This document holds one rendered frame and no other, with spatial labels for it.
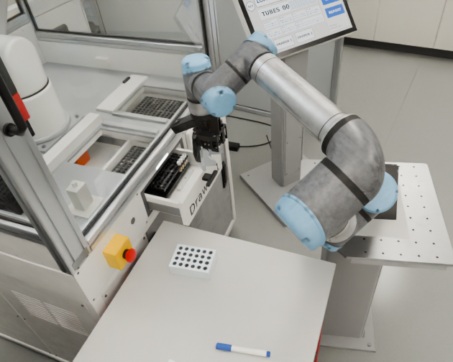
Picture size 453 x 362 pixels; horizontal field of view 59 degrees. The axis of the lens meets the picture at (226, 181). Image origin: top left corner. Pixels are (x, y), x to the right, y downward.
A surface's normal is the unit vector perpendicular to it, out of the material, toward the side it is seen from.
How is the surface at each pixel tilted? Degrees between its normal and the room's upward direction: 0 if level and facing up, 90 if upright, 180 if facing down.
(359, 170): 41
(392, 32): 90
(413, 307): 0
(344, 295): 90
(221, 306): 0
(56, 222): 90
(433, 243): 0
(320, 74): 90
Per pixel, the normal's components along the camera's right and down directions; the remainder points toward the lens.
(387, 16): -0.48, 0.63
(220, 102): 0.43, 0.58
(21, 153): 0.93, 0.19
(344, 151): -0.53, -0.45
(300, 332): -0.09, -0.73
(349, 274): -0.16, 0.69
